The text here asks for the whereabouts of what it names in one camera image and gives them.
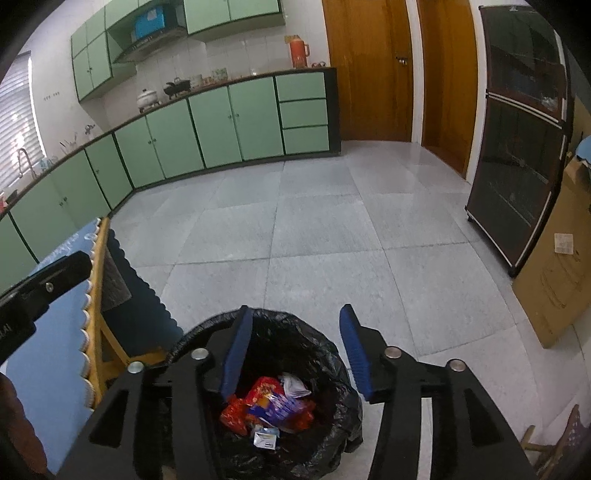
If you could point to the kitchen faucet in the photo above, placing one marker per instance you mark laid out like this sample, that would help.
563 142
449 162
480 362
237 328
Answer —
25 163

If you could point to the range hood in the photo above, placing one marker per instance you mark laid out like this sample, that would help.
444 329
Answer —
149 45

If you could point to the green kitchen cabinets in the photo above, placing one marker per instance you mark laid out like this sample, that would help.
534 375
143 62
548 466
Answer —
271 117
124 33

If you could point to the blue box on hood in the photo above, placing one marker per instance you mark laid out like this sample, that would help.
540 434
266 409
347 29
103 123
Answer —
149 22

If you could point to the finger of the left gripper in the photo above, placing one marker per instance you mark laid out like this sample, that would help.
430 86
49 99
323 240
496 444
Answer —
32 297

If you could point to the left wooden door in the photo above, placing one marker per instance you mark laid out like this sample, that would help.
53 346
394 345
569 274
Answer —
370 47

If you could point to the black glass cabinet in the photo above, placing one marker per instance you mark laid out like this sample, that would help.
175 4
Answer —
525 130

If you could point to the green upper kitchen cabinets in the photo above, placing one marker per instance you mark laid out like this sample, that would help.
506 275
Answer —
124 33

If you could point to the orange thermos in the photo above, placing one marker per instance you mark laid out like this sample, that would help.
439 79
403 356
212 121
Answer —
299 52

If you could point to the black wok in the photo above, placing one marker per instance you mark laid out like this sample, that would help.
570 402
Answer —
176 87

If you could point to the window blinds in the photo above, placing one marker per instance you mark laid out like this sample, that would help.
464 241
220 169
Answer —
19 126

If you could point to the person's hand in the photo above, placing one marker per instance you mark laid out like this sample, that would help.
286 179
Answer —
19 429

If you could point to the white cooking pot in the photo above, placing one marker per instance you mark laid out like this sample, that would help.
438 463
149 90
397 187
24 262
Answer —
146 100

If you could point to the wooden door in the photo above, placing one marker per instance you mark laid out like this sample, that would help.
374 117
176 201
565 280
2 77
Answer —
450 80
370 47

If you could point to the blue cloth on box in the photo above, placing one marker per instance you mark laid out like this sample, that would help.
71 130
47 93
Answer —
583 151

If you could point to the light blue carton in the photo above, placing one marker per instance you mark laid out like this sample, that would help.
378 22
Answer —
265 437

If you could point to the large cardboard box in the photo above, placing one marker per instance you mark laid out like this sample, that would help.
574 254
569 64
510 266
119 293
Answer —
553 287

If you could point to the black trash bin with bag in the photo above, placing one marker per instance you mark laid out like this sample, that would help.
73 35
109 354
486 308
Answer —
203 448

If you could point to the green lower kitchen cabinets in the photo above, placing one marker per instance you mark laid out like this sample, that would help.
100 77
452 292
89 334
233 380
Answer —
271 117

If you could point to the right wooden door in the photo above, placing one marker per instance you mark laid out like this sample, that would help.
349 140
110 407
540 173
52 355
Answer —
450 80

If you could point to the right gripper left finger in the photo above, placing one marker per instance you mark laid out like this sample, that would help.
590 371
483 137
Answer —
227 348

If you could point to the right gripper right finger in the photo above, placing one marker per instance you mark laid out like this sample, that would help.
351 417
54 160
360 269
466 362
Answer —
365 348

